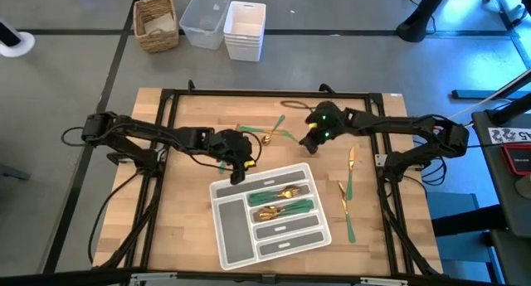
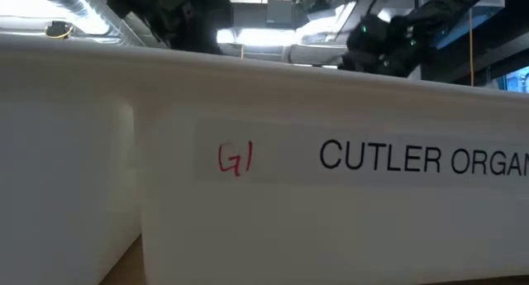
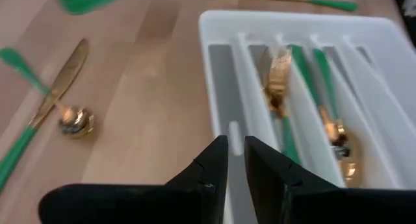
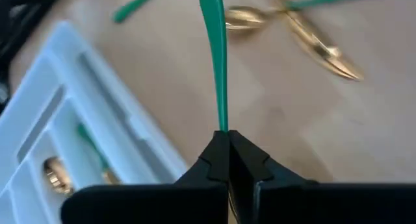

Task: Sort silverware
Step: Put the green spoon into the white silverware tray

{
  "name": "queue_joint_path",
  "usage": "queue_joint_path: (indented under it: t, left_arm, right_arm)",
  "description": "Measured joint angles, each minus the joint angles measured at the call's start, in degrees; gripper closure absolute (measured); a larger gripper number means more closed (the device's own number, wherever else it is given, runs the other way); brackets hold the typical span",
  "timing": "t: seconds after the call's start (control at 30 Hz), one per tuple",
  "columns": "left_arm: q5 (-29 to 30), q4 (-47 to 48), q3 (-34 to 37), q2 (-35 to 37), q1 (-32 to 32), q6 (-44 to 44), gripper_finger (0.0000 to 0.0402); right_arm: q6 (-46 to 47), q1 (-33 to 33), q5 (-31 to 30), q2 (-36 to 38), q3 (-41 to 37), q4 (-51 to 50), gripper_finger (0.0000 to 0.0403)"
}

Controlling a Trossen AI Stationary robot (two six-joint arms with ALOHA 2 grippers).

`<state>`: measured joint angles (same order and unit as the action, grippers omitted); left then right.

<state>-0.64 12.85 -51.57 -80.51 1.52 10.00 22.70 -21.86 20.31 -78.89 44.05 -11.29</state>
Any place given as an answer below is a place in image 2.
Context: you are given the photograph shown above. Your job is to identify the round silver air duct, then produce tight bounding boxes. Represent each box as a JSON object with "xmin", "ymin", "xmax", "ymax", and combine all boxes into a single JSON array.
[{"xmin": 28, "ymin": 0, "xmax": 148, "ymax": 47}]

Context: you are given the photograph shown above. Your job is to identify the grey ceiling box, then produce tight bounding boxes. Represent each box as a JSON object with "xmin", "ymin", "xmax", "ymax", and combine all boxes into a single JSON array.
[{"xmin": 266, "ymin": 0, "xmax": 295, "ymax": 29}]

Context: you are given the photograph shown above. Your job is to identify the rectangular silver air duct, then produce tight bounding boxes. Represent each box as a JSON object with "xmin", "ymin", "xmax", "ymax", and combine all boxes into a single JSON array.
[{"xmin": 291, "ymin": 0, "xmax": 398, "ymax": 65}]

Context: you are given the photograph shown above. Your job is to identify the white printed label sticker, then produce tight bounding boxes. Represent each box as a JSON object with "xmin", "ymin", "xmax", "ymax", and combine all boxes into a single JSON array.
[{"xmin": 193, "ymin": 118, "xmax": 529, "ymax": 192}]

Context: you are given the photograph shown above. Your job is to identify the blue lit screen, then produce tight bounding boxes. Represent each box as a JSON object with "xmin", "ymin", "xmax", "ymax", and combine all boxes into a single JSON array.
[{"xmin": 502, "ymin": 65, "xmax": 529, "ymax": 94}]

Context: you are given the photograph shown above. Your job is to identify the black and yellow ceiling device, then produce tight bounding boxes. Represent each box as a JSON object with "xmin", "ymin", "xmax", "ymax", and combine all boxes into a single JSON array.
[{"xmin": 44, "ymin": 20, "xmax": 74, "ymax": 40}]

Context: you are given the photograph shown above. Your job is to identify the white plastic cutlery organizer tray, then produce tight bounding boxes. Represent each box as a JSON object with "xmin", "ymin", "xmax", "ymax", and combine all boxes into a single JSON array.
[{"xmin": 0, "ymin": 31, "xmax": 529, "ymax": 285}]

